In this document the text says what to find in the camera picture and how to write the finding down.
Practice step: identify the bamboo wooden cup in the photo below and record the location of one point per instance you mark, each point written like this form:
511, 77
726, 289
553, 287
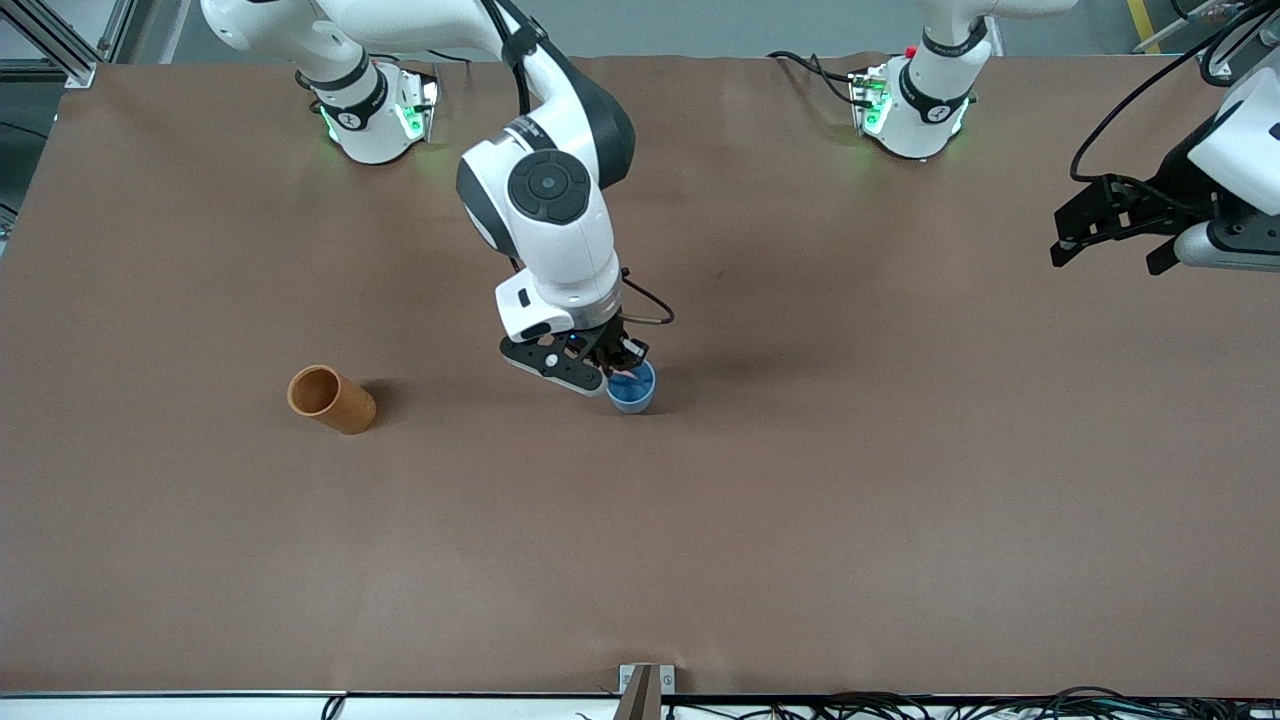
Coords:
350, 410

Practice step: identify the white table edge rail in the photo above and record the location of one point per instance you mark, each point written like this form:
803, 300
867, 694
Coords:
150, 708

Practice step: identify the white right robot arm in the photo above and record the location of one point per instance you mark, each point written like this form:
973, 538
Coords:
545, 230

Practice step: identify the aluminium frame profile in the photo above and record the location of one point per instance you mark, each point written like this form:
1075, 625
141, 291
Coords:
70, 55
1215, 62

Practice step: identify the large table cover sheet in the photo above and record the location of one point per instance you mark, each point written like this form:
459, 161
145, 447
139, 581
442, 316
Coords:
640, 550

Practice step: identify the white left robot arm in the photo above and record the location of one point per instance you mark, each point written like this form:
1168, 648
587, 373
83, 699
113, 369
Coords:
925, 115

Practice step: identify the blue cup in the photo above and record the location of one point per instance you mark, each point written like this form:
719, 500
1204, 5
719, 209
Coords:
635, 398

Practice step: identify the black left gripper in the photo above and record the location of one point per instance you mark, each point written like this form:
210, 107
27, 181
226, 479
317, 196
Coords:
1178, 181

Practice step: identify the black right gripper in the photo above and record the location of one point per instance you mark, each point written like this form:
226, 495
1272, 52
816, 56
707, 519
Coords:
606, 346

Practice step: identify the grey metal mount bracket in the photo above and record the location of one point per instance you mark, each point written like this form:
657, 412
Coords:
628, 678

